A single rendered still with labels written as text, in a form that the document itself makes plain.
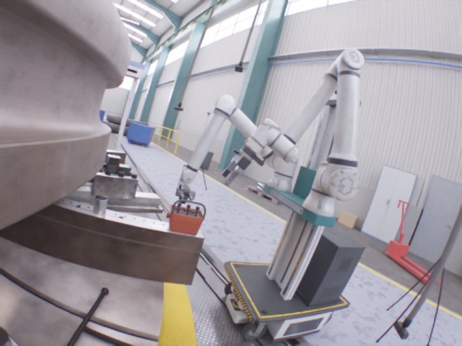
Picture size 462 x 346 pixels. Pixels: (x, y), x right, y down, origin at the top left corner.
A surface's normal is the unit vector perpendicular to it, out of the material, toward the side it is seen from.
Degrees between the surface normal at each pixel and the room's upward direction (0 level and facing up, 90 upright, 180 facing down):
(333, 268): 90
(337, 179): 96
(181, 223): 97
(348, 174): 94
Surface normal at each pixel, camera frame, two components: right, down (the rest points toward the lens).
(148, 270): 0.28, 0.21
